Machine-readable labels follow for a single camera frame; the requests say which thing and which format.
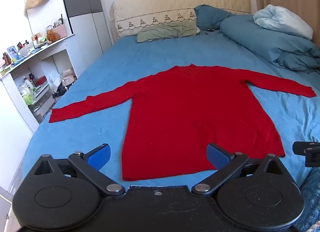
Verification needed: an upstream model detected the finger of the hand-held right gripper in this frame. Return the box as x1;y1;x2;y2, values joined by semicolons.
292;141;320;168

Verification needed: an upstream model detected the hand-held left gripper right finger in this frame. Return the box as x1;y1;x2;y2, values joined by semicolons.
191;143;292;195

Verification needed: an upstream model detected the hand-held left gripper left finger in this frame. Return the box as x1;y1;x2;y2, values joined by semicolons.
34;143;126;196

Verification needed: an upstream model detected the red knit sweater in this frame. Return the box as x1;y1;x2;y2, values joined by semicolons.
49;64;317;182

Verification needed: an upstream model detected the beige cloth bag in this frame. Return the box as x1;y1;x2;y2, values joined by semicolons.
61;68;76;84

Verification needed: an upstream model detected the green plastic bag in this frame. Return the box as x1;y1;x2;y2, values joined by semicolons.
23;90;36;106

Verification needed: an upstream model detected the white shelf desk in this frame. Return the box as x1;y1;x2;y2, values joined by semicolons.
0;33;76;133

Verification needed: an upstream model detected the blue bed sheet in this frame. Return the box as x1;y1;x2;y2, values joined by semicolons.
22;30;320;197

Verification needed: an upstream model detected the blue duvet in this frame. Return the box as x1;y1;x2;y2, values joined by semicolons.
220;15;320;73

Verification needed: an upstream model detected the white and grey wardrobe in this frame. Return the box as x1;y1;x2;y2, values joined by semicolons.
59;0;112;78

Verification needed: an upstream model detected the pink basket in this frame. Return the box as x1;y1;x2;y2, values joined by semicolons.
54;25;68;38

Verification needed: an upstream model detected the brown bottle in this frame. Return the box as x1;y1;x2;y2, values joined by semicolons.
2;52;12;67

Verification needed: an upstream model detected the pale blue blanket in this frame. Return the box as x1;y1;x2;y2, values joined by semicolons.
253;5;314;40

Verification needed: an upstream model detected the green pillow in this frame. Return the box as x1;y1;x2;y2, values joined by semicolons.
136;21;200;43

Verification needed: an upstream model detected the blue pillow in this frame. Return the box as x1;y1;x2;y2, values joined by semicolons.
194;5;237;31

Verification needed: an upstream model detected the cream quilted headboard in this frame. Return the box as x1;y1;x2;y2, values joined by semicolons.
113;0;251;39

